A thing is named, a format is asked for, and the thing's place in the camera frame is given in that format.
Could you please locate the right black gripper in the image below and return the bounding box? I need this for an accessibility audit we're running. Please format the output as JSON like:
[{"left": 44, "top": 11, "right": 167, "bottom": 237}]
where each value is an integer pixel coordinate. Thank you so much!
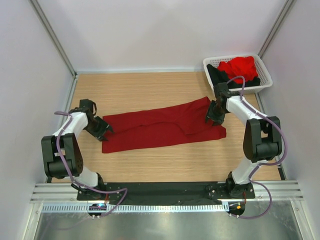
[{"left": 205, "top": 100, "right": 227, "bottom": 126}]

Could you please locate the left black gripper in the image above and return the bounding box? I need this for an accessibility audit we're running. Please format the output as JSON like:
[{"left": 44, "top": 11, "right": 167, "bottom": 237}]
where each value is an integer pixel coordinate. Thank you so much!
[{"left": 85, "top": 116, "right": 113, "bottom": 141}]

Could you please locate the dark red t-shirt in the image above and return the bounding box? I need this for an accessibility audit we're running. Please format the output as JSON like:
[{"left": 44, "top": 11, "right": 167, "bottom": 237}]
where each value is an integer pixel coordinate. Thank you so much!
[{"left": 102, "top": 96, "right": 227, "bottom": 154}]

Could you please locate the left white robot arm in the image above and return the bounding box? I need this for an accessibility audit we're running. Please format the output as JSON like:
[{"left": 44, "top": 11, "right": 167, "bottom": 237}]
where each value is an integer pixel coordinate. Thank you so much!
[{"left": 41, "top": 99, "right": 114, "bottom": 200}]

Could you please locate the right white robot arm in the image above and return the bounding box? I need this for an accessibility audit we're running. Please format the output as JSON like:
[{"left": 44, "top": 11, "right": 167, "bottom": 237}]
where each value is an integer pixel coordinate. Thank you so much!
[{"left": 205, "top": 82, "right": 282, "bottom": 198}]

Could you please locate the black shirt in basket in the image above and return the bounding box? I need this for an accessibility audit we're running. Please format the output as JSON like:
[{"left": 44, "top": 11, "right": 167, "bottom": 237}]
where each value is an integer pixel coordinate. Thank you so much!
[{"left": 206, "top": 63, "right": 261, "bottom": 91}]

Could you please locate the bright red shirt in basket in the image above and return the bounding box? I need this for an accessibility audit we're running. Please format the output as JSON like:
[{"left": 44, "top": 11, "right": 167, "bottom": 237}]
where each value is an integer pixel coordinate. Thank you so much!
[{"left": 217, "top": 56, "right": 261, "bottom": 87}]

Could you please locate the white plastic basket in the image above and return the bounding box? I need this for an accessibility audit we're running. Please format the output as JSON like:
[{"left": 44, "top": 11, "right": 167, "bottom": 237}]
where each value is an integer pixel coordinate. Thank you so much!
[{"left": 202, "top": 54, "right": 273, "bottom": 94}]

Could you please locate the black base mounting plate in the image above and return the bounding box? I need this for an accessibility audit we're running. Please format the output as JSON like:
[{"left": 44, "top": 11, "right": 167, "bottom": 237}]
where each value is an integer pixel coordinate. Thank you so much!
[{"left": 76, "top": 181, "right": 256, "bottom": 206}]

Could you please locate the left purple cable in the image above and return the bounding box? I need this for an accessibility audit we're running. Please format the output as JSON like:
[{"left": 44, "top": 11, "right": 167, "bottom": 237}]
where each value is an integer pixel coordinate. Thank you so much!
[{"left": 54, "top": 110, "right": 128, "bottom": 231}]

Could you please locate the white slotted cable duct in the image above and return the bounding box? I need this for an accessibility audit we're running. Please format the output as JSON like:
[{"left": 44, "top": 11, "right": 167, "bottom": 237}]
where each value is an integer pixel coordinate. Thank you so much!
[{"left": 41, "top": 202, "right": 229, "bottom": 214}]

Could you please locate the left aluminium corner post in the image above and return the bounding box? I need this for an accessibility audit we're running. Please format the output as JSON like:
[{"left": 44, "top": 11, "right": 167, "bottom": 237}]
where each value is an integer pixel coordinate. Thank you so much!
[{"left": 29, "top": 0, "right": 77, "bottom": 79}]

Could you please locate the aluminium corner post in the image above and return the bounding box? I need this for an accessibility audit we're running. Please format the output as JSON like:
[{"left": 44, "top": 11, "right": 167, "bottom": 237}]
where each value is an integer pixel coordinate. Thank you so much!
[
  {"left": 257, "top": 0, "right": 297, "bottom": 59},
  {"left": 29, "top": 0, "right": 77, "bottom": 79}
]

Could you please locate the aluminium front frame rail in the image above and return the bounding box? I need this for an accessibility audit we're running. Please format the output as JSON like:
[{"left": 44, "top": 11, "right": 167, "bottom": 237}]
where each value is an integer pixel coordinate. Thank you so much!
[{"left": 29, "top": 180, "right": 304, "bottom": 204}]

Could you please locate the right aluminium corner post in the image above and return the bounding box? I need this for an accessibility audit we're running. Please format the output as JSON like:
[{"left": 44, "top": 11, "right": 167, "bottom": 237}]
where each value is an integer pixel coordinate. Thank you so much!
[{"left": 257, "top": 0, "right": 297, "bottom": 59}]

